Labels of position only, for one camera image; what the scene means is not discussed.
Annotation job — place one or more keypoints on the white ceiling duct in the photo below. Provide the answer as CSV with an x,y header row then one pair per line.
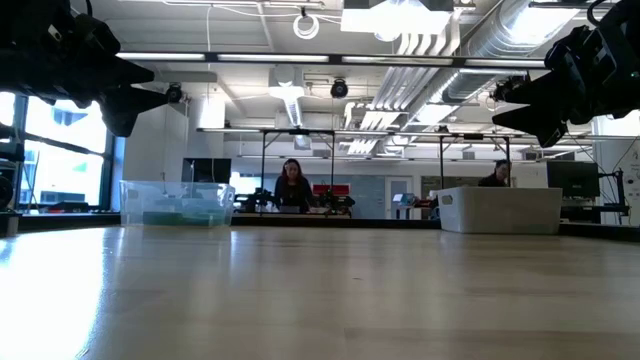
x,y
287,80

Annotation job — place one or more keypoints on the LED light bar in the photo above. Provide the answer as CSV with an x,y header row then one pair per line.
x,y
272,58

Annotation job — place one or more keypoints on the white plastic bin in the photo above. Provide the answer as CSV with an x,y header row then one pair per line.
x,y
500,210

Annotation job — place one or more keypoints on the black monitor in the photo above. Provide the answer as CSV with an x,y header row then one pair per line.
x,y
572,178
206,171

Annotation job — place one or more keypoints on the black metal stand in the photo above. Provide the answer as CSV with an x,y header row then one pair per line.
x,y
620,190

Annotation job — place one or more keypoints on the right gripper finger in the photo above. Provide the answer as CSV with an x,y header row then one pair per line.
x,y
550,90
540,122

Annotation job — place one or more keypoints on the person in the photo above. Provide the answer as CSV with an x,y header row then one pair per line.
x,y
495,180
292,190

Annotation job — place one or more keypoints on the black equipment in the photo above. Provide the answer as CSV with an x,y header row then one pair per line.
x,y
7,195

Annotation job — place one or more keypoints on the green rectangular block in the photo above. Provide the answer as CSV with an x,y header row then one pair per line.
x,y
162,218
200,220

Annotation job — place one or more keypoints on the clear plastic bin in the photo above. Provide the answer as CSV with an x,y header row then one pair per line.
x,y
177,197

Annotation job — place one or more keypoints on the white ceiling light panel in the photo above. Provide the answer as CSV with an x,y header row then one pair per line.
x,y
395,17

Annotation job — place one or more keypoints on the black ceiling spotlight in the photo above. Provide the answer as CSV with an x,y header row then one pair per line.
x,y
173,93
339,89

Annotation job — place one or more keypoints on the red storage bins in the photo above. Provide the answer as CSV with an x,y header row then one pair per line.
x,y
332,189

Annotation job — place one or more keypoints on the large window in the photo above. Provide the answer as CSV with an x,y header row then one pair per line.
x,y
65,150

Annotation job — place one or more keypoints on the black background robot arm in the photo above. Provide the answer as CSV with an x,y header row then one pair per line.
x,y
257,200
337,202

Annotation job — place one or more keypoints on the black background rig frame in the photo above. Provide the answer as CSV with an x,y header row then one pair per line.
x,y
472,136
297,132

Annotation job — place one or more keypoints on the black aluminium table frame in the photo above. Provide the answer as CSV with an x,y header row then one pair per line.
x,y
280,220

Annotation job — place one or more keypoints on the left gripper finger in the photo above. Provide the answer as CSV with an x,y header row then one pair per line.
x,y
115,72
130,107

